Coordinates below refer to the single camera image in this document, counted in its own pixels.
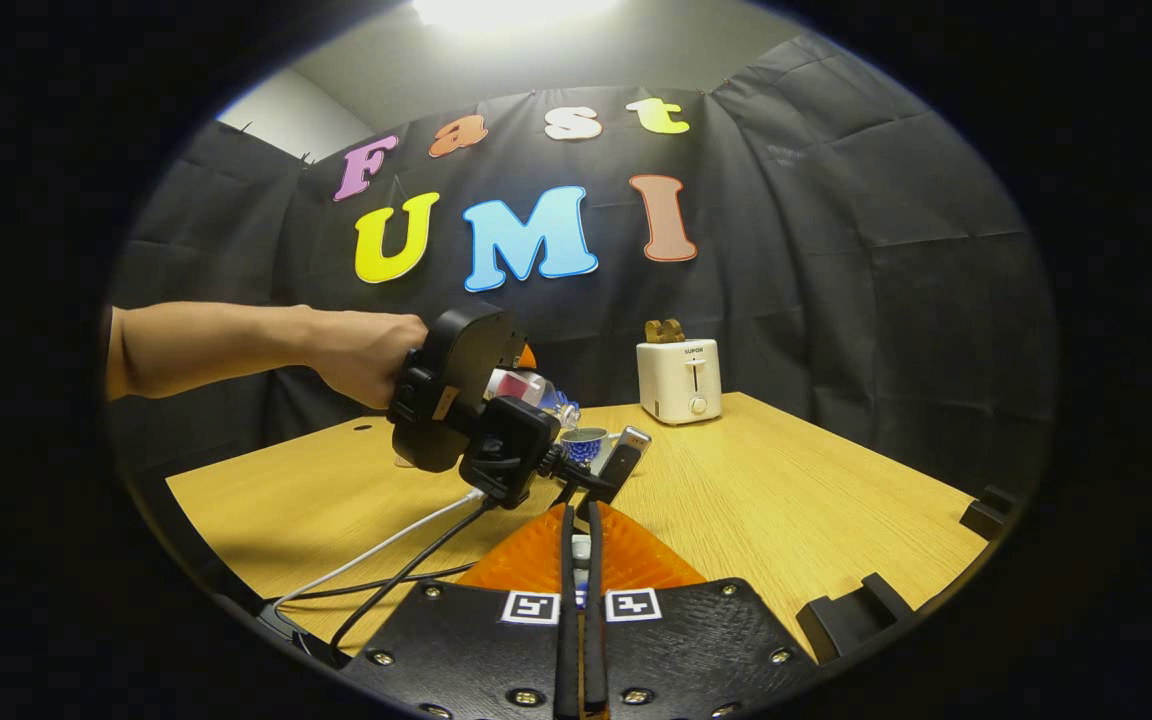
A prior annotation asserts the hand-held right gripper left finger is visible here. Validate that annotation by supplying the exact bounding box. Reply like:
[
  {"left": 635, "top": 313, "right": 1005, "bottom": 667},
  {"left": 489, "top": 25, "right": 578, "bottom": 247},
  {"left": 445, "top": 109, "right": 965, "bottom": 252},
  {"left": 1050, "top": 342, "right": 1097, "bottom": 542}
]
[{"left": 341, "top": 500, "right": 579, "bottom": 720}]

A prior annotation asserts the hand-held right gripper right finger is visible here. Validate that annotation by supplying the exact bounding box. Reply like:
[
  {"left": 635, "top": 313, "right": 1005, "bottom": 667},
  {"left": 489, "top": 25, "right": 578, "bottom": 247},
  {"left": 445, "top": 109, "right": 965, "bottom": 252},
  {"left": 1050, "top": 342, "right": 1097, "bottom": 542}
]
[{"left": 584, "top": 500, "right": 819, "bottom": 720}]

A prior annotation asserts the clear plastic water bottle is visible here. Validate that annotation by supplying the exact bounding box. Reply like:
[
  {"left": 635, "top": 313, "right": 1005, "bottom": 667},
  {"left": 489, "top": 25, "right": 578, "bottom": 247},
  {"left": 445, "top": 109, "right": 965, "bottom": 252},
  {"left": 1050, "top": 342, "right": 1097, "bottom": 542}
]
[{"left": 484, "top": 367, "right": 582, "bottom": 433}]

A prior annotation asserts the white blue-patterned teacup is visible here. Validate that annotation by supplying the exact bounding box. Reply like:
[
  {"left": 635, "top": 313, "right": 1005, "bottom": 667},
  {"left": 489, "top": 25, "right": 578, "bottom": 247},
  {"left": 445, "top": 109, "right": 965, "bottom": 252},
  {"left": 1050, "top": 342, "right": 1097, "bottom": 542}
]
[{"left": 560, "top": 427, "right": 625, "bottom": 467}]

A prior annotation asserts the white toaster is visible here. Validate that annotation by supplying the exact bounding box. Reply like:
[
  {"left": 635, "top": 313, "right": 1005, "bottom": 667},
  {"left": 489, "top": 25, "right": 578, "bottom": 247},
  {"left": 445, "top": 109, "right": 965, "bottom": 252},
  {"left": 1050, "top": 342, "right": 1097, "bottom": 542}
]
[{"left": 636, "top": 338, "right": 724, "bottom": 427}]

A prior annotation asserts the black backdrop cloth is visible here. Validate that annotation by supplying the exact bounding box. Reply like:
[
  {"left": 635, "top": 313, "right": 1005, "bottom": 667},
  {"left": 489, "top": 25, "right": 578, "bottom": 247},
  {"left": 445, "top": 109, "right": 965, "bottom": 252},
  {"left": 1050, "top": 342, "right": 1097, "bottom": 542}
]
[{"left": 106, "top": 35, "right": 1062, "bottom": 501}]

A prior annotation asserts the ceiling light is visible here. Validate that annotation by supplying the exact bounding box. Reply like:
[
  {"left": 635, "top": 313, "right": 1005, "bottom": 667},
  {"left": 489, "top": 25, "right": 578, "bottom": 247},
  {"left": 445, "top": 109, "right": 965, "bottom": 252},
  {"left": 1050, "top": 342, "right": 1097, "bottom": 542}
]
[{"left": 411, "top": 0, "right": 627, "bottom": 36}]

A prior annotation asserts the black cable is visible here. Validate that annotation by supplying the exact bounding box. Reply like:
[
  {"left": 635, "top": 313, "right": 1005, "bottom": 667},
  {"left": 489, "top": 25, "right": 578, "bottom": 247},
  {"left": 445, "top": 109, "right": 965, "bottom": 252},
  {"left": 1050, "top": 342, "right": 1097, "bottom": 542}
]
[
  {"left": 281, "top": 562, "right": 479, "bottom": 603},
  {"left": 329, "top": 497, "right": 499, "bottom": 656}
]

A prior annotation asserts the white cable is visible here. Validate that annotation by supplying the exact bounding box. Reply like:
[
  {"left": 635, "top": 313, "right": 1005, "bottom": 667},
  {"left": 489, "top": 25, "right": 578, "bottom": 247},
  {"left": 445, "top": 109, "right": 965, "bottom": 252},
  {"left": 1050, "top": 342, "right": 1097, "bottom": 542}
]
[{"left": 274, "top": 488, "right": 489, "bottom": 613}]

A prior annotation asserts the black table edge bracket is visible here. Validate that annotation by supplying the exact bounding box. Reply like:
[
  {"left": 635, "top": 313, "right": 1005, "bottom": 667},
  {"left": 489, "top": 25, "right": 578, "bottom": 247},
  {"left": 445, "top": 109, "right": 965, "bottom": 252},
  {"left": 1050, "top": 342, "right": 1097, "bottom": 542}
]
[
  {"left": 796, "top": 572, "right": 914, "bottom": 663},
  {"left": 960, "top": 485, "right": 1019, "bottom": 542}
]

